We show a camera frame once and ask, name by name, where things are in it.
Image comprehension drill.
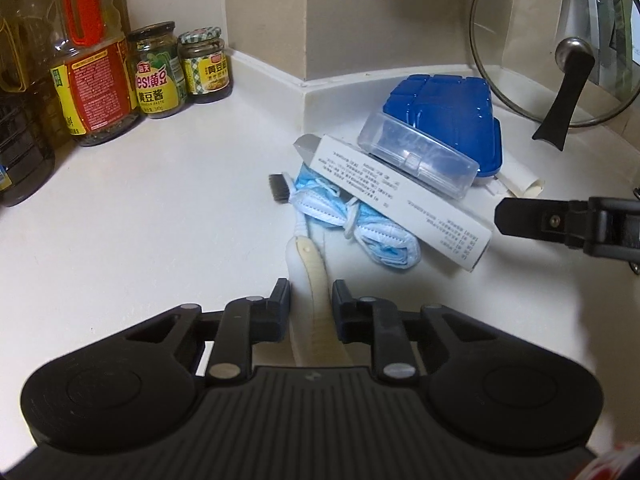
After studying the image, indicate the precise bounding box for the white paper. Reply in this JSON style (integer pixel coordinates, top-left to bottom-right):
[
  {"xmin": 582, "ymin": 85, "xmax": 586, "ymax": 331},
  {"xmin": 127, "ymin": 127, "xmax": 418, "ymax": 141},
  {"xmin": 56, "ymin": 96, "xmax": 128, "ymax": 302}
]
[{"xmin": 484, "ymin": 166, "xmax": 544, "ymax": 200}]

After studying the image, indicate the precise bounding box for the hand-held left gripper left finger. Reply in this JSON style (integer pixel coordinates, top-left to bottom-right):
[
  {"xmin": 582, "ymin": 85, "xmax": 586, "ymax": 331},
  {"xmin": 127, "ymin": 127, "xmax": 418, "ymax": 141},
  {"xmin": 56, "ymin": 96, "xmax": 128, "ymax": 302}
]
[{"xmin": 120, "ymin": 278, "xmax": 292, "ymax": 386}]

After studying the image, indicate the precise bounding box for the sauce jar checkered lid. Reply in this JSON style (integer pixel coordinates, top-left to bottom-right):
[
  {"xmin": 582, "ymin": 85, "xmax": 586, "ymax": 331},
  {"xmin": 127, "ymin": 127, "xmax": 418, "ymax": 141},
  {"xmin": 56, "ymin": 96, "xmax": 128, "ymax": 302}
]
[{"xmin": 178, "ymin": 26, "xmax": 234, "ymax": 104}]

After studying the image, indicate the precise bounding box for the white cardboard box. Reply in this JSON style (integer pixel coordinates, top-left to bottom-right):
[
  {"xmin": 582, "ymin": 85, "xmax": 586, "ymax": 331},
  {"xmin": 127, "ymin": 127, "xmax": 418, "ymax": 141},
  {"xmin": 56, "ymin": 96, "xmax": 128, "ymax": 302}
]
[{"xmin": 292, "ymin": 133, "xmax": 494, "ymax": 274}]

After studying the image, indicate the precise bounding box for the clear plastic case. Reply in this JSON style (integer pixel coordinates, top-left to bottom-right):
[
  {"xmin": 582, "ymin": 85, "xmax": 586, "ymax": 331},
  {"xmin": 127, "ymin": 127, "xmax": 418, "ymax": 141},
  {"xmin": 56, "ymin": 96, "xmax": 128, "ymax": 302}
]
[{"xmin": 357, "ymin": 111, "xmax": 479, "ymax": 200}]

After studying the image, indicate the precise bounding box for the sauce jar dark lid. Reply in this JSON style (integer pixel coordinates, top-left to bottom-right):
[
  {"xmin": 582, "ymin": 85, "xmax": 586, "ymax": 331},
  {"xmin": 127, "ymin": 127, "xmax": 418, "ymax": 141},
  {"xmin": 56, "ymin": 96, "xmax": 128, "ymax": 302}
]
[{"xmin": 127, "ymin": 21, "xmax": 189, "ymax": 119}]

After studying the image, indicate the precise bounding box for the oil bottle red label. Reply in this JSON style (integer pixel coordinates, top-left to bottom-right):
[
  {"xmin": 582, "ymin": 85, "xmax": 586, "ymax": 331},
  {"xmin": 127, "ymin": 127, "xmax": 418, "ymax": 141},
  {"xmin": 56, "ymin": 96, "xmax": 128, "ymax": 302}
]
[{"xmin": 47, "ymin": 0, "xmax": 142, "ymax": 148}]

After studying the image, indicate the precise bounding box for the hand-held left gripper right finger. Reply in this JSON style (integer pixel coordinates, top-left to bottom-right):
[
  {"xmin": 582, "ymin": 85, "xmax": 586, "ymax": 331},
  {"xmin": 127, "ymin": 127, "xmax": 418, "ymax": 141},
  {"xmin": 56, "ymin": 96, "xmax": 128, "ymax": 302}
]
[{"xmin": 331, "ymin": 280, "xmax": 501, "ymax": 383}]

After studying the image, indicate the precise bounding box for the red white clothing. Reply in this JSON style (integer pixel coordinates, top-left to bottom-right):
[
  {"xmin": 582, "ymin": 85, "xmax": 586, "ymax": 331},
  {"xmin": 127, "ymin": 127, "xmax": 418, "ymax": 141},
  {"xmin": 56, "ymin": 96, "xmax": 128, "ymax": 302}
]
[{"xmin": 582, "ymin": 447, "xmax": 640, "ymax": 480}]

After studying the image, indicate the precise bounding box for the peeled banana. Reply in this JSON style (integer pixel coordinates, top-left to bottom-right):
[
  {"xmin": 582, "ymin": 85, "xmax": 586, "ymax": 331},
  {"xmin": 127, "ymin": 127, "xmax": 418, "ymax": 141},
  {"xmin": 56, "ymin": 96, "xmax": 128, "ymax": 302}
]
[{"xmin": 269, "ymin": 172, "xmax": 353, "ymax": 367}]

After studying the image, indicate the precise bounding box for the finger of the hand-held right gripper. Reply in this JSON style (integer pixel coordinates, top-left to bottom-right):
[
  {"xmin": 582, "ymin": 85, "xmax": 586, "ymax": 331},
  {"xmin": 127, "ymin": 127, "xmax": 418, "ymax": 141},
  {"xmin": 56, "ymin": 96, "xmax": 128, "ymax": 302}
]
[{"xmin": 493, "ymin": 196, "xmax": 592, "ymax": 252}]

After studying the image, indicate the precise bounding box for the blue face mask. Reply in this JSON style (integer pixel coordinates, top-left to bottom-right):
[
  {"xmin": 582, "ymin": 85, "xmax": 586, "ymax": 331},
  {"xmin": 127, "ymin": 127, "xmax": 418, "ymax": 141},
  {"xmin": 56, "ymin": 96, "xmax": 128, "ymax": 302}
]
[
  {"xmin": 344, "ymin": 199, "xmax": 422, "ymax": 269},
  {"xmin": 291, "ymin": 161, "xmax": 362, "ymax": 232}
]

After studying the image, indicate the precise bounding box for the glass pot lid black handle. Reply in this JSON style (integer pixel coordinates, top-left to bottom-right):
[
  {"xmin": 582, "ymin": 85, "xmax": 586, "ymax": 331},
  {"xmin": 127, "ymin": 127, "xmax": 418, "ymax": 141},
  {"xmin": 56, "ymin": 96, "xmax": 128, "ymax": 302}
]
[{"xmin": 469, "ymin": 0, "xmax": 640, "ymax": 152}]

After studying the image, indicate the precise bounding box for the blue plastic container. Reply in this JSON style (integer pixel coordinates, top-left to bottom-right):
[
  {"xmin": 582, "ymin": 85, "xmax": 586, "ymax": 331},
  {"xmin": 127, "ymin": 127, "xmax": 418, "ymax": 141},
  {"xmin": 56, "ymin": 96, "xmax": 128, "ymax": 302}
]
[{"xmin": 382, "ymin": 73, "xmax": 504, "ymax": 179}]

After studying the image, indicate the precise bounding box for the dark oil bottle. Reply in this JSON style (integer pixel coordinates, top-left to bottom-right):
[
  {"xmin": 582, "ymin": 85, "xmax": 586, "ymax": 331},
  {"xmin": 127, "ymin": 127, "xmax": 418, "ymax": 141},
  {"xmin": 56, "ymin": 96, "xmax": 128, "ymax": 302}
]
[{"xmin": 0, "ymin": 0, "xmax": 57, "ymax": 208}]

